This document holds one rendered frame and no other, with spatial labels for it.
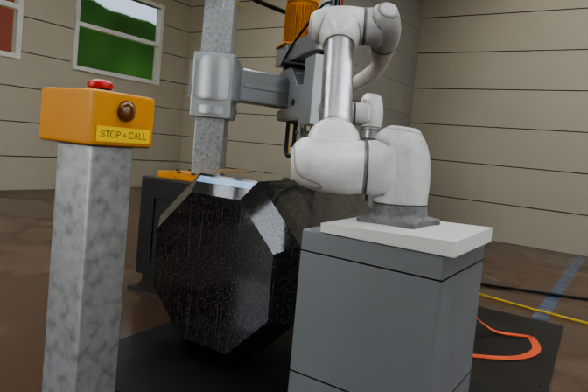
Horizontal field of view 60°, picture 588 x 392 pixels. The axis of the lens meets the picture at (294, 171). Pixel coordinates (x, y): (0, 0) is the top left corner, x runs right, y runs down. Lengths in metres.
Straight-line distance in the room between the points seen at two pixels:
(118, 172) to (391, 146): 0.81
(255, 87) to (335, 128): 2.08
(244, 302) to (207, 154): 1.34
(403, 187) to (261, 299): 1.02
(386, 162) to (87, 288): 0.86
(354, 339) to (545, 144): 6.02
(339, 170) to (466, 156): 6.05
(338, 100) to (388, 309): 0.64
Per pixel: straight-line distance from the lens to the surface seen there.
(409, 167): 1.42
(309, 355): 1.49
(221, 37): 3.42
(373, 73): 2.08
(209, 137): 3.37
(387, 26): 1.85
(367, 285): 1.35
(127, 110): 0.80
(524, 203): 7.25
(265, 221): 2.21
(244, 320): 2.31
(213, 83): 3.31
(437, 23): 7.82
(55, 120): 0.84
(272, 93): 3.60
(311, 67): 3.12
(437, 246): 1.26
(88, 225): 0.82
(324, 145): 1.43
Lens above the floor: 1.03
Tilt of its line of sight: 3 degrees down
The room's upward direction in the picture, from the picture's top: 5 degrees clockwise
